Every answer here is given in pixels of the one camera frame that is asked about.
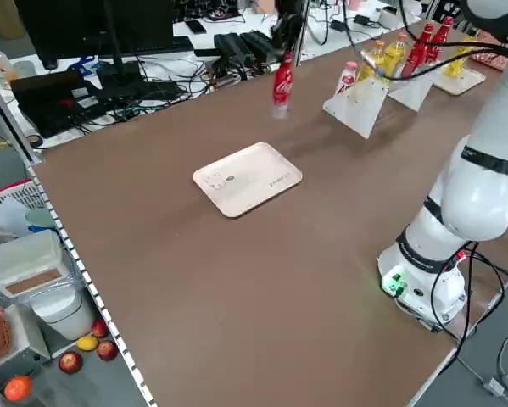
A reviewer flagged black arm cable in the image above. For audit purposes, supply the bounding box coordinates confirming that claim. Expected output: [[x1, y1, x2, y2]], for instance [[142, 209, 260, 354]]
[[342, 0, 508, 82]]

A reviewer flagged grey floor cable with adapter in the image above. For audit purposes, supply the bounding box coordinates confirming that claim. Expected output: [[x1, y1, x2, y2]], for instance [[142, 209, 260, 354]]
[[455, 337, 508, 399]]

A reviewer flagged white round bucket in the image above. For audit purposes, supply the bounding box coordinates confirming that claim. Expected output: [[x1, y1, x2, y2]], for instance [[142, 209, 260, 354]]
[[28, 286, 96, 341]]

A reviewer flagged black electronics box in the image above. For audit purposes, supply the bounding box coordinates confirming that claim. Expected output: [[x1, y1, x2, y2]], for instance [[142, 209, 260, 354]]
[[9, 70, 110, 139]]

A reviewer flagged white lidded plastic container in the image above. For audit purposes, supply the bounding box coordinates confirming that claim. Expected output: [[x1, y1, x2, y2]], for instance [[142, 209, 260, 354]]
[[0, 228, 64, 298]]

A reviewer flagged pale tray with rabbit print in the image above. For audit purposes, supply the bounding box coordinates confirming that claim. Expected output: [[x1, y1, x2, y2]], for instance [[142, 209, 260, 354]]
[[431, 65, 487, 97], [192, 142, 304, 220]]

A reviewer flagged black monitor stand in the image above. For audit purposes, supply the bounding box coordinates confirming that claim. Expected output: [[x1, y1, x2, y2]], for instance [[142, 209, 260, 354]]
[[96, 0, 147, 99]]

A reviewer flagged white desk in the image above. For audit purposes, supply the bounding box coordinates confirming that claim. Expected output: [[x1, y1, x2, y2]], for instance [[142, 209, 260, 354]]
[[172, 0, 411, 64]]

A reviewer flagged yellow pear drink bottle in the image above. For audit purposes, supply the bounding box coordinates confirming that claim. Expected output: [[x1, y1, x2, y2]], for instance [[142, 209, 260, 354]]
[[384, 33, 410, 80], [359, 40, 386, 81], [442, 37, 477, 80]]

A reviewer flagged aluminium frame rail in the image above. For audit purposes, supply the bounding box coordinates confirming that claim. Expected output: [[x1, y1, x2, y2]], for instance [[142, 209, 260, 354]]
[[0, 67, 158, 407]]

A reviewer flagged black base cable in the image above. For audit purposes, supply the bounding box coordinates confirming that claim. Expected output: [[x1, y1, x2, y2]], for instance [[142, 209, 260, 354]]
[[429, 241, 508, 374]]

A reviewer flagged black computer monitor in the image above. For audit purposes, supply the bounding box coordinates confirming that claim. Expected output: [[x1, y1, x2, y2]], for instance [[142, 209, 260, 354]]
[[14, 0, 175, 71]]

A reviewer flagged black finned power supply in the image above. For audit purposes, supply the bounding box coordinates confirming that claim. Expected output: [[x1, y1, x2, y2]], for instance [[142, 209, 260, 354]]
[[214, 32, 248, 64], [240, 30, 276, 60]]

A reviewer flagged red and white crate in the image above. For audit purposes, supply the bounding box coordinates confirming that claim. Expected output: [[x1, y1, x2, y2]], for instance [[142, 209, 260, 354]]
[[0, 177, 38, 215]]

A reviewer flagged pink patterned packet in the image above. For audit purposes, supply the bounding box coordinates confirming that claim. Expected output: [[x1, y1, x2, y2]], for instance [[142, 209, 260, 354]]
[[472, 49, 508, 72]]

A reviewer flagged orange fruit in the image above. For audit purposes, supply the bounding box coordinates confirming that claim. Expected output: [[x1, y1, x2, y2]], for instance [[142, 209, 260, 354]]
[[3, 375, 33, 402]]

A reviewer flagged white AD milk drink bottle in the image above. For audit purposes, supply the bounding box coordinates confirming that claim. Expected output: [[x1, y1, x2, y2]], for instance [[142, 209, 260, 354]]
[[336, 61, 359, 98]]

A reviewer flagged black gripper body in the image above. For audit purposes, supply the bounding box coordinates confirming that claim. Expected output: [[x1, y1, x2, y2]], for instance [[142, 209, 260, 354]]
[[277, 0, 304, 18]]

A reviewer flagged red Coca-Cola bottle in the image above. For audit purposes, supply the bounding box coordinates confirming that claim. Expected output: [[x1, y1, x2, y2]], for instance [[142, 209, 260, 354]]
[[429, 15, 455, 64], [271, 51, 297, 121], [405, 23, 435, 80]]

